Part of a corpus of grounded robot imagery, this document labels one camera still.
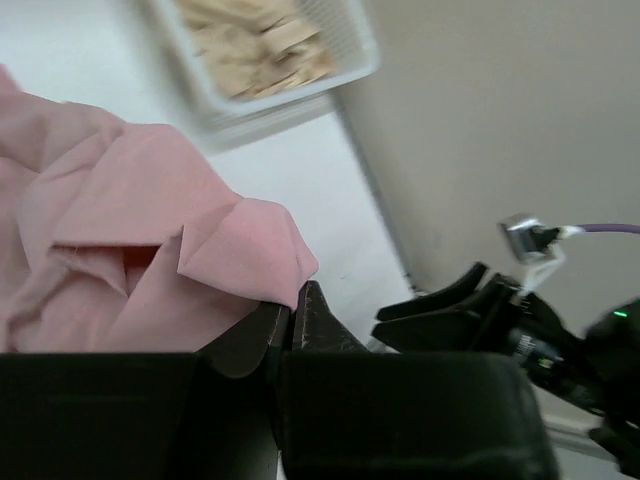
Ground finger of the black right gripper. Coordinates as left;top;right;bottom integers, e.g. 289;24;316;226
376;262;489;321
372;309;482;353

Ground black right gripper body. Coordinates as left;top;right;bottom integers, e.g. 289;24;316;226
470;275;639;470

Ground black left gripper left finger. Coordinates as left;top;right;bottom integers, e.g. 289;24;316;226
198;302;291;378

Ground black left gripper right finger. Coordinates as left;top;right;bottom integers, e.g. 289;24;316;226
291;281;368;353

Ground pink trousers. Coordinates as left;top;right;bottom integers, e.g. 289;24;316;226
1;73;318;353

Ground beige trousers in basket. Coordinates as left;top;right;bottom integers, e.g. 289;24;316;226
176;0;335;99

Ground white plastic basket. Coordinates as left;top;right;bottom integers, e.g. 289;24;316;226
144;1;380;129

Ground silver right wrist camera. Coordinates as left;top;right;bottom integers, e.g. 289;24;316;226
499;213;562;264

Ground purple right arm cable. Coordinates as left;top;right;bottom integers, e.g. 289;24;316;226
559;222;640;236

